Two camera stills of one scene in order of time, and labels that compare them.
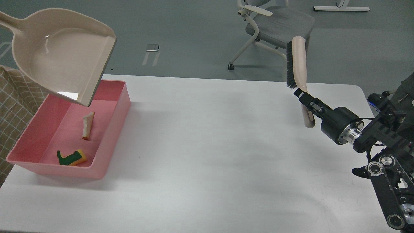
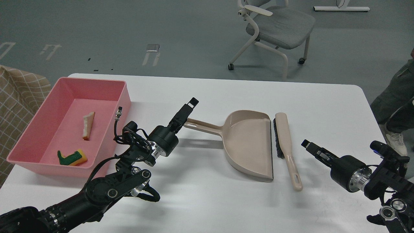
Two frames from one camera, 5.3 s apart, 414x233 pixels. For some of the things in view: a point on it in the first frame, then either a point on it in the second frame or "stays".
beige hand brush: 296,73 to 282,134
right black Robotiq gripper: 341,125 to 347,171
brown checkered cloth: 20,99 stays
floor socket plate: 152,48 stays
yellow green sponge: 78,158 stays
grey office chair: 276,23 stays
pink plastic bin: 67,140 stays
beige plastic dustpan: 66,53 to 246,136
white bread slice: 88,120 stays
